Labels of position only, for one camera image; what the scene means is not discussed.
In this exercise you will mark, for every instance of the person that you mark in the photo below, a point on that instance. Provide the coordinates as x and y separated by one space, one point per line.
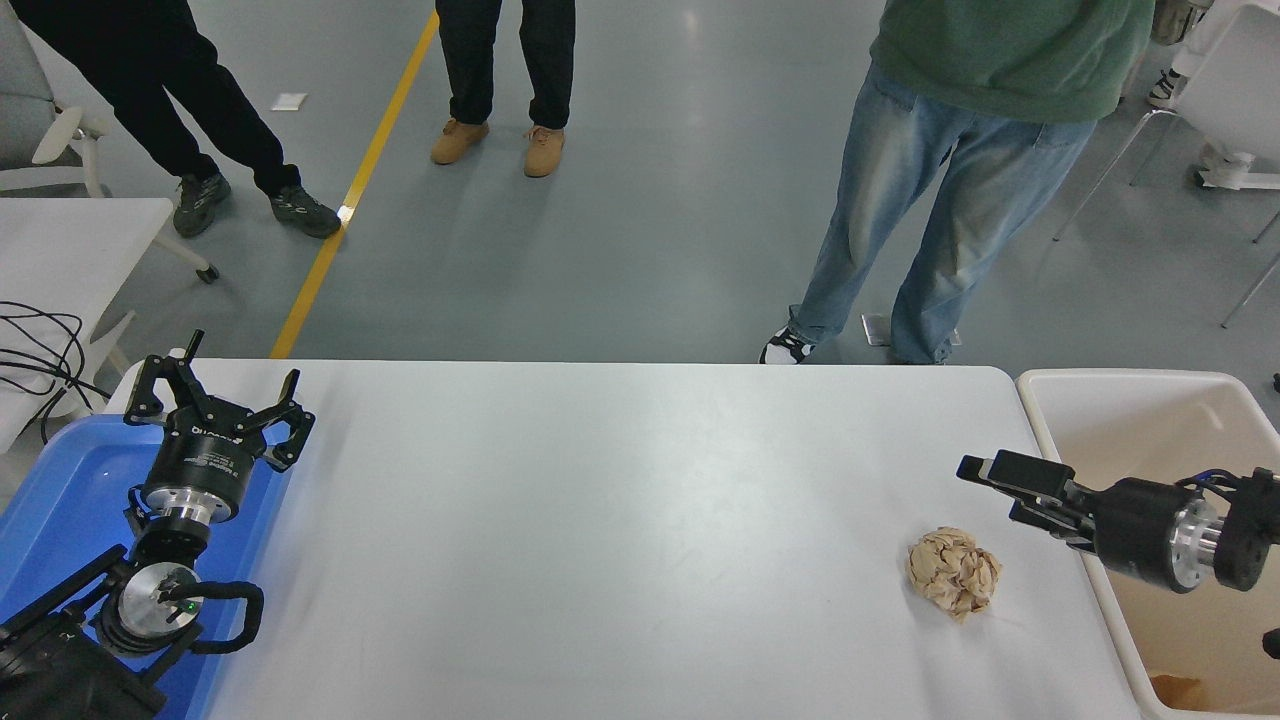
470 50
1000 60
1163 90
150 90

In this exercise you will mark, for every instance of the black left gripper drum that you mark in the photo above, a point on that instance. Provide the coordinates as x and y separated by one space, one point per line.
205 462

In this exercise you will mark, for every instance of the crumpled tan paper ball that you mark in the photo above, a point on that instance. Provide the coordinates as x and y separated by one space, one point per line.
950 575

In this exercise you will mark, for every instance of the large pale plastic bin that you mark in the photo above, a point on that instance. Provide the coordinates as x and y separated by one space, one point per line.
1140 430

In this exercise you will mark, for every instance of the white chair base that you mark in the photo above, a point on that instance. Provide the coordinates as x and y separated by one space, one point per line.
1240 170

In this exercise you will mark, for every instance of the grey white office chair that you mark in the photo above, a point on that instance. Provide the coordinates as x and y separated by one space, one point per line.
20 100

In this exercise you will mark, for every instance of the blue plastic tray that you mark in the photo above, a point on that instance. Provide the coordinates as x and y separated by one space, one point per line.
70 490

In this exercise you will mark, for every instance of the white side table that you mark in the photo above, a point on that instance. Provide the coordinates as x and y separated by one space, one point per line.
60 250

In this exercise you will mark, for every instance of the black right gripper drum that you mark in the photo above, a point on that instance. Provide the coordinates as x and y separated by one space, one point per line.
1135 530

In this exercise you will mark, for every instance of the white chair with metal legs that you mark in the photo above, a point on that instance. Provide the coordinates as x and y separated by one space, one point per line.
1240 90

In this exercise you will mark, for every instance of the beige garment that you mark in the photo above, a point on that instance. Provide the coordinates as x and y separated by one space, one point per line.
1178 20

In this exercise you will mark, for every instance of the metal floor socket plate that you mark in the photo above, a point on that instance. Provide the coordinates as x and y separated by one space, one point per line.
875 330

